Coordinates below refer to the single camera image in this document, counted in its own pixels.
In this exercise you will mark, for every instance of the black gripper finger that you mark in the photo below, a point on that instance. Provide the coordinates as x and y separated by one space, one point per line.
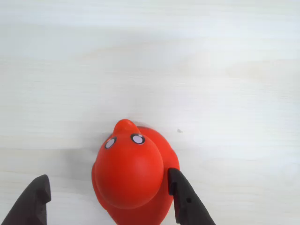
30 204
189 204

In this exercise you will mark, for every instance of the red rubber duck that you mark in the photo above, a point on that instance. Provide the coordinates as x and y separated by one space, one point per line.
131 173

